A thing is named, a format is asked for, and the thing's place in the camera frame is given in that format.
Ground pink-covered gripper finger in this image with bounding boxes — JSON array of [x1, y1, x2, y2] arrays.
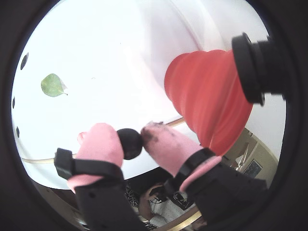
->
[[140, 121, 268, 226], [53, 122, 148, 231]]

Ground red collapsible silicone cup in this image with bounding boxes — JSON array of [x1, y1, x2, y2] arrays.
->
[[165, 49, 255, 156]]

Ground medium green leaf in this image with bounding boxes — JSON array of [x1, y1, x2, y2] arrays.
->
[[40, 73, 69, 98]]

